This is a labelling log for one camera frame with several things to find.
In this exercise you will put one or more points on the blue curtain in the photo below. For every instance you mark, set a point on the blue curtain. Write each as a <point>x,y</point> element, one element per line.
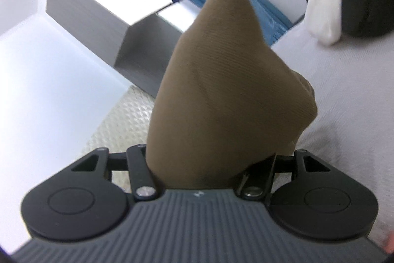
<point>271,19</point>

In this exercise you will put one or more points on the grey wardrobe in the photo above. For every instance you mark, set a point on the grey wardrobe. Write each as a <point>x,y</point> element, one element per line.
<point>92,10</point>

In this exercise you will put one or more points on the bed with light grey sheet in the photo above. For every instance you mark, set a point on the bed with light grey sheet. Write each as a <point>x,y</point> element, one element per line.
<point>354,112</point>

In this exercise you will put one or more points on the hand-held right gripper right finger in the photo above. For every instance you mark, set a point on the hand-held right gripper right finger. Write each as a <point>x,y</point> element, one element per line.
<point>263,176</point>

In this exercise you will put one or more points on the brown hoodie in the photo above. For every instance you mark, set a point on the brown hoodie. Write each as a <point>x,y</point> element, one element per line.
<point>221,90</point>

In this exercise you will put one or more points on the cream quilted headboard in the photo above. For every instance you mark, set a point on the cream quilted headboard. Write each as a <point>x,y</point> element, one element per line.
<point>123,121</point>

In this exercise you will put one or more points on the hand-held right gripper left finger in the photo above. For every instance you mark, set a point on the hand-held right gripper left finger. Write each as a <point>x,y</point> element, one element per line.
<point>140,164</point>

